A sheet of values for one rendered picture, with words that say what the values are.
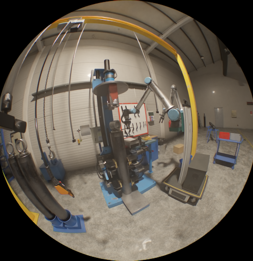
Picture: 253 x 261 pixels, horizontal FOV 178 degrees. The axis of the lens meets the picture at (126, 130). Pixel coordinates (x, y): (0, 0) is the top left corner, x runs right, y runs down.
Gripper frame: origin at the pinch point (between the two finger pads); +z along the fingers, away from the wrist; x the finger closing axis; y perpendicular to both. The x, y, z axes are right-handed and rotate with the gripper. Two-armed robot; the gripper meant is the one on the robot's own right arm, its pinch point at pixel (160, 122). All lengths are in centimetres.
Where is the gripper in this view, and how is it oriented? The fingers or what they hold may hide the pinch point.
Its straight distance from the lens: 195.1
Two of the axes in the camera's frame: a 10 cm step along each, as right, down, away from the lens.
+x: 7.5, -0.7, 6.5
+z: -2.2, 9.1, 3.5
